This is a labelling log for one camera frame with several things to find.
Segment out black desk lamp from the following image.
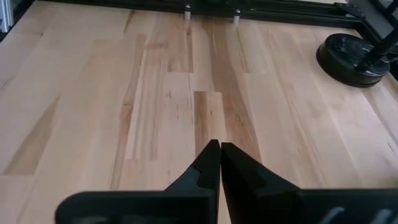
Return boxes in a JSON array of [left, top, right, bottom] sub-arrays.
[[315, 27, 398, 88]]

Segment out black aluminium frame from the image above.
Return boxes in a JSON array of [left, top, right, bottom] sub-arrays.
[[0, 0, 398, 44]]

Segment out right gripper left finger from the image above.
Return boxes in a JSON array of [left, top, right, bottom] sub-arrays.
[[164, 139, 221, 192]]

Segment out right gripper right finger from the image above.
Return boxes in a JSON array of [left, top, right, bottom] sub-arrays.
[[220, 142, 302, 192]]

